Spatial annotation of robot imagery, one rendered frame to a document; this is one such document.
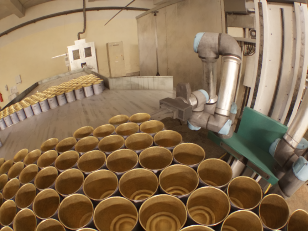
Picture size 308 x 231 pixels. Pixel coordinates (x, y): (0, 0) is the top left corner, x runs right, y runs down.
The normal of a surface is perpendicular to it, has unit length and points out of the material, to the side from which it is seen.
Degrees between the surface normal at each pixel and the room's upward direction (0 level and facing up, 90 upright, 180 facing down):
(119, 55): 90
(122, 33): 90
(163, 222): 2
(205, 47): 107
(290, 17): 90
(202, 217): 2
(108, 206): 88
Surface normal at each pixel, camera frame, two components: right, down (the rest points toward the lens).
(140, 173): 0.04, 0.45
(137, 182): 0.29, 0.42
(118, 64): 0.56, 0.37
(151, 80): -0.18, 0.48
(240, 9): -0.83, 0.30
